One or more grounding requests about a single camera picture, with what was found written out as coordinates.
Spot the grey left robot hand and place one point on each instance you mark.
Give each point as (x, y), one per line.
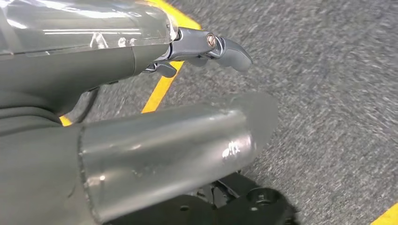
(155, 149)

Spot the yellow floor tape outline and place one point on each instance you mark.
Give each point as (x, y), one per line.
(161, 90)
(388, 217)

